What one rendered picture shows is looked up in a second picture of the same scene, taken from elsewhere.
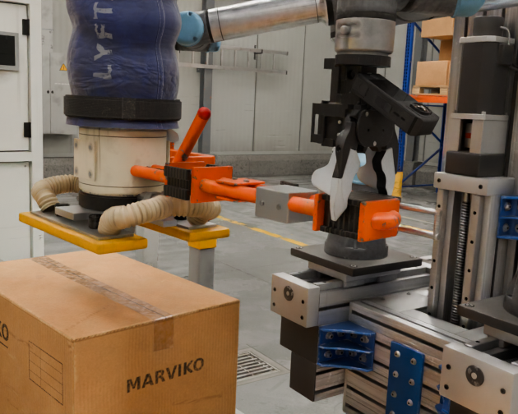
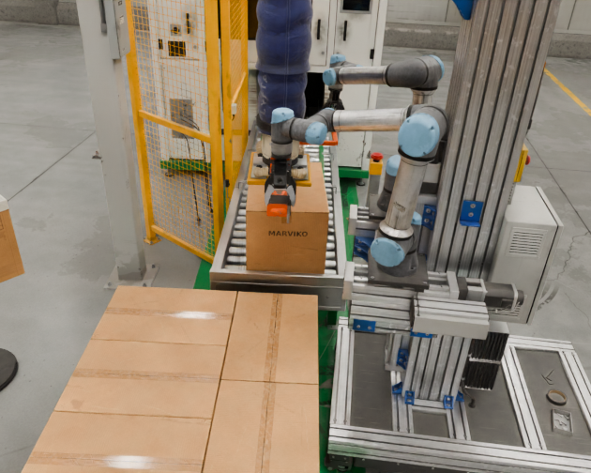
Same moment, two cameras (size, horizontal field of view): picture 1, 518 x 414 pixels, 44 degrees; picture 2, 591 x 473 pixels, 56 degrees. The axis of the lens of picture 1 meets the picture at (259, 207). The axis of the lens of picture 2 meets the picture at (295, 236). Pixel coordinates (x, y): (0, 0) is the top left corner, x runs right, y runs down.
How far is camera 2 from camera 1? 1.67 m
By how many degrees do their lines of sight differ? 43
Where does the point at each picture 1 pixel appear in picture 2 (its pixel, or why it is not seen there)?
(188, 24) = (327, 76)
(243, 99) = not seen: outside the picture
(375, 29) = (276, 147)
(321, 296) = (356, 222)
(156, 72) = not seen: hidden behind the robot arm
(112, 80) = (265, 115)
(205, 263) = (372, 182)
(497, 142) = (431, 176)
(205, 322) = (308, 218)
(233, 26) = (347, 80)
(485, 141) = not seen: hidden behind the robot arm
